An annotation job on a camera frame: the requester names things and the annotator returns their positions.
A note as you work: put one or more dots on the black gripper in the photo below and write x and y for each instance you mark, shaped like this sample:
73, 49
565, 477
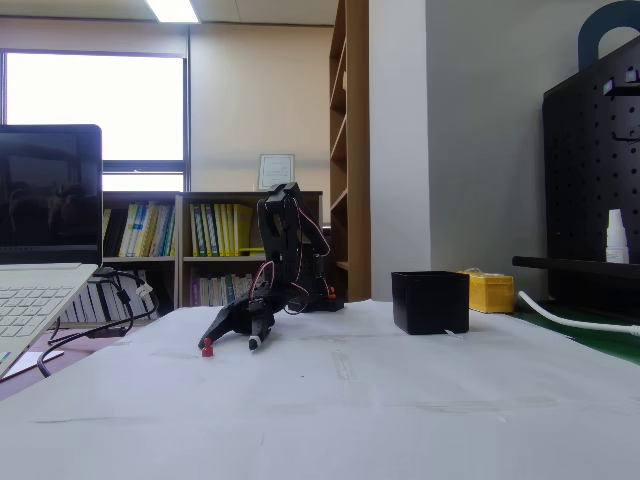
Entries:
243, 320

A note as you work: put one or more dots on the small red pawn piece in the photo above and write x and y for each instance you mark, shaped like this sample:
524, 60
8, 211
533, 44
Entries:
207, 352

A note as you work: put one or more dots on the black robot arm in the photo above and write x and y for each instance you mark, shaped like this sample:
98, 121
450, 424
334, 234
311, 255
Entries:
280, 225

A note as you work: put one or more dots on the black square plastic cup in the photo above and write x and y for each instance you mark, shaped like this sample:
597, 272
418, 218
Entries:
430, 302

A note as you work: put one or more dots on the yellow cardboard box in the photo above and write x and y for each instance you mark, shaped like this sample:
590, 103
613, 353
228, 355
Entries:
492, 295

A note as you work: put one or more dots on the flat yellow book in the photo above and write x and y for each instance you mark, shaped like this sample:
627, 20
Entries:
250, 250

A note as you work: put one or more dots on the low wooden bookshelf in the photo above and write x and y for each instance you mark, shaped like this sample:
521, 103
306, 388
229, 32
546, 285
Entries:
172, 280
225, 197

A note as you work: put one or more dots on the orange black clamp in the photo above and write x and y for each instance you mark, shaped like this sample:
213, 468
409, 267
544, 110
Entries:
330, 292

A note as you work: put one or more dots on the thick yellow book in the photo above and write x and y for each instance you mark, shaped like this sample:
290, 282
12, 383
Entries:
244, 230

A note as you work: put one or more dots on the white paper cover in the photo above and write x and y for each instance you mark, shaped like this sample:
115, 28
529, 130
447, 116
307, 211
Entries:
320, 410

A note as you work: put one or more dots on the framed certificate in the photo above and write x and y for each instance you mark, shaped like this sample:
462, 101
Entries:
276, 170

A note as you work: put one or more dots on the white paper note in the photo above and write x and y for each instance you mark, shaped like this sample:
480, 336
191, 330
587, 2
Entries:
35, 361

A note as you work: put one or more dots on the tall wooden bookshelf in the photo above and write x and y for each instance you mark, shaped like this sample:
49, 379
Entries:
357, 150

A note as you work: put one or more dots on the white laptop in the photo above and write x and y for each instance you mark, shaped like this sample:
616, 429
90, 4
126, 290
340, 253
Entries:
50, 200

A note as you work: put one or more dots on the window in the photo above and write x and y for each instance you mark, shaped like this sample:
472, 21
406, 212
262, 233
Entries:
95, 105

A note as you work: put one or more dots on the ceiling light panel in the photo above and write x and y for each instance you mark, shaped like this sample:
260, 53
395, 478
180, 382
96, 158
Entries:
172, 10

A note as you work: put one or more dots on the green desk mat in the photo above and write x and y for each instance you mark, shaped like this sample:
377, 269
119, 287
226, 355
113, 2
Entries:
600, 337

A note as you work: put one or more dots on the black pegboard stand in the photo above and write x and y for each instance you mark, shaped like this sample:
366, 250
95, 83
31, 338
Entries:
590, 190

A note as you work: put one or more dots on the white plastic bottle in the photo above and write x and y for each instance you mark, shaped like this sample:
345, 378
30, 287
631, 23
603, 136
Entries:
616, 240

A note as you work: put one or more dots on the blue arch sign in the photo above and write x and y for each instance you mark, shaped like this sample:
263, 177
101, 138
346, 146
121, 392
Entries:
587, 30

